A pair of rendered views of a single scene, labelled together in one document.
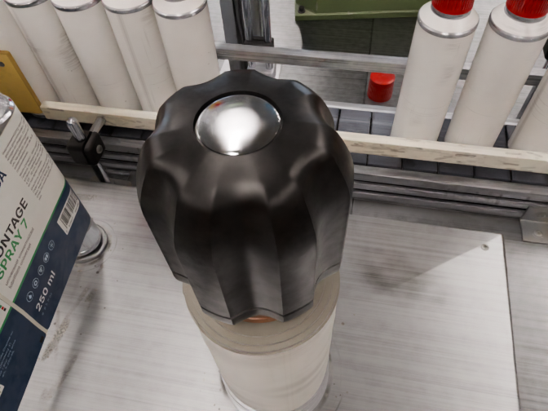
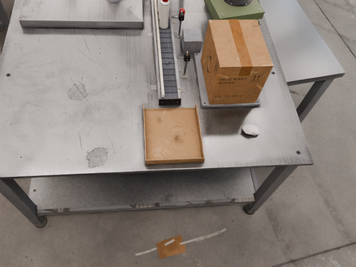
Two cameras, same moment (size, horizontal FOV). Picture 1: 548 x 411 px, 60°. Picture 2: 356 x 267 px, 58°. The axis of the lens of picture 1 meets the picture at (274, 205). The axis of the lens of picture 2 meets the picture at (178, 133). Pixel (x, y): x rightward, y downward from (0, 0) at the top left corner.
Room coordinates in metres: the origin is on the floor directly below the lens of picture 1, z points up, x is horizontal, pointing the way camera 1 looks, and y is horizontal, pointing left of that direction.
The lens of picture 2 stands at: (-0.19, -1.66, 2.13)
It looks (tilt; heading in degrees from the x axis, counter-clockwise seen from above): 58 degrees down; 62
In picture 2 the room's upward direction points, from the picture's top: 10 degrees clockwise
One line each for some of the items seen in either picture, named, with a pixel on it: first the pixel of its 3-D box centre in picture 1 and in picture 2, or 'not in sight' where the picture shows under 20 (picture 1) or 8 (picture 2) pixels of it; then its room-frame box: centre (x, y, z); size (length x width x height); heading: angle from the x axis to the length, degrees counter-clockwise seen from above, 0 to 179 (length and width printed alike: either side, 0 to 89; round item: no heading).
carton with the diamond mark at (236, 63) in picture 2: not in sight; (232, 62); (0.53, -0.73, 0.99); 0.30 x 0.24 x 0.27; 77
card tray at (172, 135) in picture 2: not in sight; (172, 132); (0.15, -0.95, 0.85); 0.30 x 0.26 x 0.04; 76
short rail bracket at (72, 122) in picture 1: (98, 145); not in sight; (0.38, 0.20, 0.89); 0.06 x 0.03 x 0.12; 166
